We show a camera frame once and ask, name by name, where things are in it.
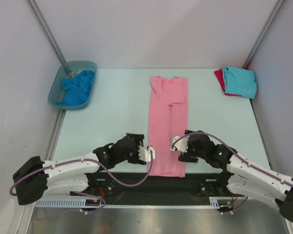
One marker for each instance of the folded light blue t shirt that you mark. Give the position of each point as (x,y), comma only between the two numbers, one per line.
(239,81)

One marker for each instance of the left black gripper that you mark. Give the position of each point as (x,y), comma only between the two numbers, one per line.
(135,159)

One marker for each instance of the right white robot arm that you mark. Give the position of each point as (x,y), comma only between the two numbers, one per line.
(239,174)

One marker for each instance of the crumpled blue t shirt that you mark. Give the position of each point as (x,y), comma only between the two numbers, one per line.
(77,89)

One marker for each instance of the translucent blue plastic bin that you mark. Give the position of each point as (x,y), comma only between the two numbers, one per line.
(69,70)

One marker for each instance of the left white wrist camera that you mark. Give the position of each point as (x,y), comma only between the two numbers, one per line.
(146,154)

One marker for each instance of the pink t shirt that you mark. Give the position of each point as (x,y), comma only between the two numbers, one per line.
(168,117)

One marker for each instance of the aluminium corner post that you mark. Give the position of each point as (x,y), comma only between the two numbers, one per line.
(45,29)
(264,32)

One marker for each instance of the slotted cable duct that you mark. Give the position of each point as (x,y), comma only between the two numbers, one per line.
(132,201)

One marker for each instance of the left aluminium corner post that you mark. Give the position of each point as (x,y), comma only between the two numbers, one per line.
(45,29)

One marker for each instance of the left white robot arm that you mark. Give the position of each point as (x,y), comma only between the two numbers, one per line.
(37,178)

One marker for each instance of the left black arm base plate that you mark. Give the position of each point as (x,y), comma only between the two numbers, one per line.
(98,186)

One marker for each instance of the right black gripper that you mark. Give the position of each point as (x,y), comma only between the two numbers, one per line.
(190,146)

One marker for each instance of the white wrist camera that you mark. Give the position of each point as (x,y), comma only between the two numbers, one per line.
(146,154)
(179,143)

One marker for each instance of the right aluminium corner post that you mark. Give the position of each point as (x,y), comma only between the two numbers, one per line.
(264,32)

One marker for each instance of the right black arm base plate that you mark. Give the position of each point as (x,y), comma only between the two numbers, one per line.
(213,188)

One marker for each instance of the folded red t shirt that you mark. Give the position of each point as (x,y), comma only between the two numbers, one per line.
(219,76)

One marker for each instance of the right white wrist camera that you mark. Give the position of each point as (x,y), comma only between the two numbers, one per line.
(179,143)

